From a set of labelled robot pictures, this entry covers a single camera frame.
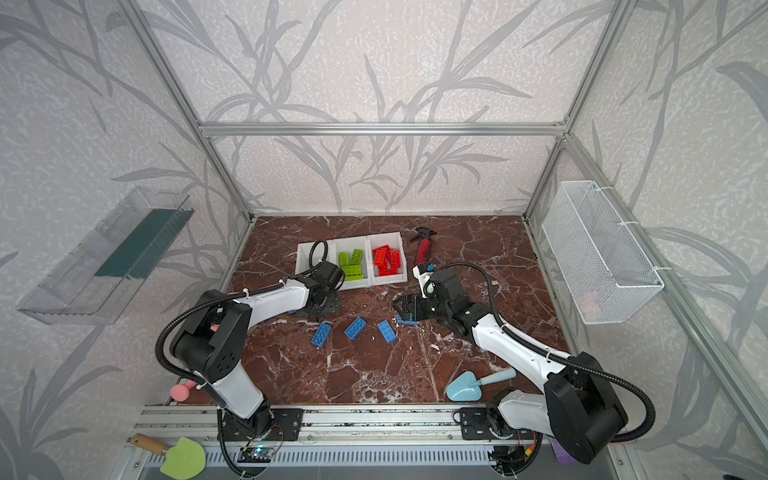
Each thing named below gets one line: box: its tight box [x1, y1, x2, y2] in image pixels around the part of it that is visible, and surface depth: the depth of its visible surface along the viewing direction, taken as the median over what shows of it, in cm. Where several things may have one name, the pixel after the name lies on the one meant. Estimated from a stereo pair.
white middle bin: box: [332, 236, 372, 291], surface depth 105 cm
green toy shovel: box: [130, 433, 207, 480], surface depth 71 cm
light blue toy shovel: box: [446, 368, 517, 402], surface depth 80 cm
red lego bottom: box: [390, 248, 401, 270], surface depth 104 cm
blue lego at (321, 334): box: [312, 323, 332, 348], surface depth 90 cm
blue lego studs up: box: [377, 320, 397, 344], surface depth 90 cm
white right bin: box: [367, 232, 408, 287], surface depth 104 cm
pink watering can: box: [169, 378, 197, 402], surface depth 70 cm
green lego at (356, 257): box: [350, 249, 363, 265], surface depth 107 cm
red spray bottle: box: [410, 226, 438, 266], surface depth 110 cm
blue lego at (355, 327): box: [344, 316, 367, 341], surface depth 91 cm
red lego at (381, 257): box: [372, 244, 390, 271], surface depth 101 cm
